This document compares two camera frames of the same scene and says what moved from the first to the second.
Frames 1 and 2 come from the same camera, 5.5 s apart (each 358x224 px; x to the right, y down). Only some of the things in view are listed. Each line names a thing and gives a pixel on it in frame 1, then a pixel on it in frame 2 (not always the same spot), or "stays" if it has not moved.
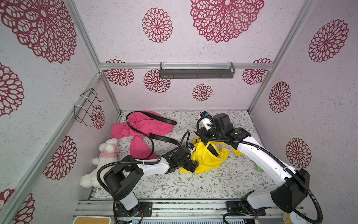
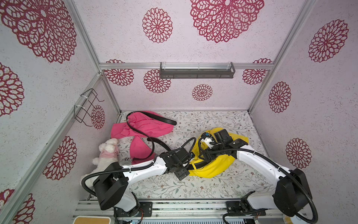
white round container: [293, 218] stays
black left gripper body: [186, 164] stays
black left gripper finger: [195, 164] → [182, 174]
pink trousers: [141, 145] stays
